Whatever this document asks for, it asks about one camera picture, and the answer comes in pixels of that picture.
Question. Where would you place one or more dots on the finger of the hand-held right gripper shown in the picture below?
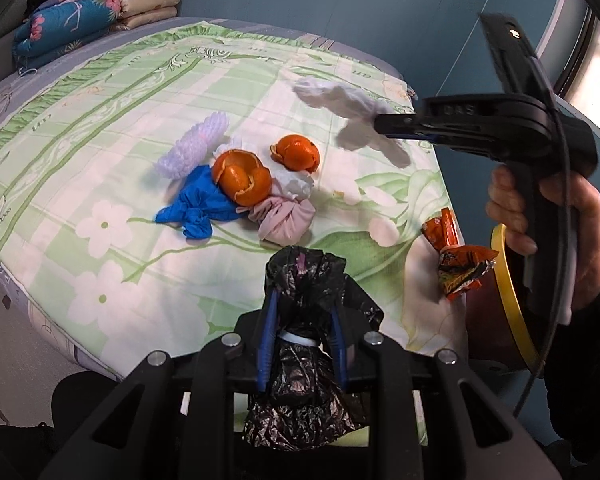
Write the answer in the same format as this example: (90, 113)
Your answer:
(405, 125)
(460, 109)

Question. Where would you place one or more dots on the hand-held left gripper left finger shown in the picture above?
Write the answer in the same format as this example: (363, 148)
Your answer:
(264, 350)

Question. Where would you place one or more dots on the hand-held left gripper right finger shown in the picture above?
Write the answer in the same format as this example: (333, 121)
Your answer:
(339, 350)

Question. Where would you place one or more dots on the large white tissue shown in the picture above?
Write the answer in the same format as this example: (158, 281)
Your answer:
(345, 105)

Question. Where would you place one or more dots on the black plastic bag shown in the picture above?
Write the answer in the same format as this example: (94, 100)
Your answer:
(300, 280)

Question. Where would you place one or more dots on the orange peel with stem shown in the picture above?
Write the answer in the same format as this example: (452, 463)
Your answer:
(297, 152)

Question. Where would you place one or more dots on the yellow rimmed waste bin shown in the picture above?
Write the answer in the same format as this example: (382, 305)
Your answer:
(500, 320)

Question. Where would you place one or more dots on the curled orange peel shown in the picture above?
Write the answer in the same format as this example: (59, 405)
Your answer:
(242, 177)

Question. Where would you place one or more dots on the person's right forearm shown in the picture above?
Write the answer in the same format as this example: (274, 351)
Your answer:
(585, 360)

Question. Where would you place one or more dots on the person's right hand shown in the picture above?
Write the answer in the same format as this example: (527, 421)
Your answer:
(587, 220)

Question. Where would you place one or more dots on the window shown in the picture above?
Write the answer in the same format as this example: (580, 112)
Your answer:
(587, 60)

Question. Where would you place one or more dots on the small crumpled white tissue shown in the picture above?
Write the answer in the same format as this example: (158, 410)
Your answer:
(295, 185)

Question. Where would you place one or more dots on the pink plastic bag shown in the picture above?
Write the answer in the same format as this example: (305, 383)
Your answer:
(285, 220)

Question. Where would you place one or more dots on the orange snack wrapper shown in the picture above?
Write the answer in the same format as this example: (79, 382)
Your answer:
(455, 260)

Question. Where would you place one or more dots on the blue plastic bag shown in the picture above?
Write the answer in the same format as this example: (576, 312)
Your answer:
(200, 202)

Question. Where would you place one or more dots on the green floral blanket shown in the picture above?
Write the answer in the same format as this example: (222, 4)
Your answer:
(130, 110)

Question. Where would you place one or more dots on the beige folded quilt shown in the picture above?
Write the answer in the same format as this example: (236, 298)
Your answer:
(147, 5)

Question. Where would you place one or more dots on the blue floral folded quilt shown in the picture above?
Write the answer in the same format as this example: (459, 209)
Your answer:
(65, 25)

